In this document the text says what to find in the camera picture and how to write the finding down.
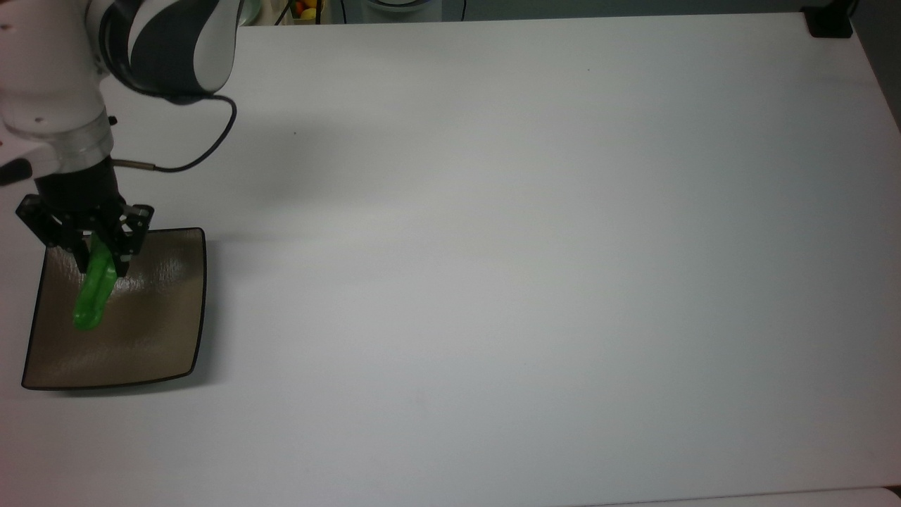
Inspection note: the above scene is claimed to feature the square brown ceramic plate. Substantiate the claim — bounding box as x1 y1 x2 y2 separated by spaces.
21 227 208 392

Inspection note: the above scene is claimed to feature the green chili pepper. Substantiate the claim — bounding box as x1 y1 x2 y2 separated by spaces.
73 238 119 332

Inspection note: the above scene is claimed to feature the black corner clamp block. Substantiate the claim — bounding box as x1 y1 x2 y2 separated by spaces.
802 0 857 39

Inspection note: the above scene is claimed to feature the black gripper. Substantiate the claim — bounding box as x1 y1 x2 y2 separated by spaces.
15 156 155 280

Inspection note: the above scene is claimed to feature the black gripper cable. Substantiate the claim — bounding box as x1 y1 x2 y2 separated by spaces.
110 94 238 173

